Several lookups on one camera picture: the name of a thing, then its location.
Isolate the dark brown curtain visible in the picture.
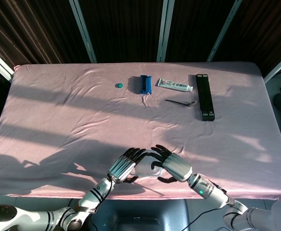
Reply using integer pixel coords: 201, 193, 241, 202
0, 0, 281, 81

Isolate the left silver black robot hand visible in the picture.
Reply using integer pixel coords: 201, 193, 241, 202
106, 147, 148, 184

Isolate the metal spoon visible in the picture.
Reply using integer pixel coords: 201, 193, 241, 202
165, 99, 198, 107

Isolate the white toothpaste tube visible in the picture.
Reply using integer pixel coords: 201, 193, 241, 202
156, 78, 194, 92

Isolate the pink tablecloth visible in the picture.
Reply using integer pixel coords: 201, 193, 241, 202
0, 62, 281, 201

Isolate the blue rectangular block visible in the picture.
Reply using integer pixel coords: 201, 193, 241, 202
140, 75, 153, 95

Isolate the long black bar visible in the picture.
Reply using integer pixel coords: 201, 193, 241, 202
195, 74, 216, 122

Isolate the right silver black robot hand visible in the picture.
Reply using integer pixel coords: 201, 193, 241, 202
150, 144, 193, 184

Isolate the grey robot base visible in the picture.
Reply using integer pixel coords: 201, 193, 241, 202
87, 199, 191, 231

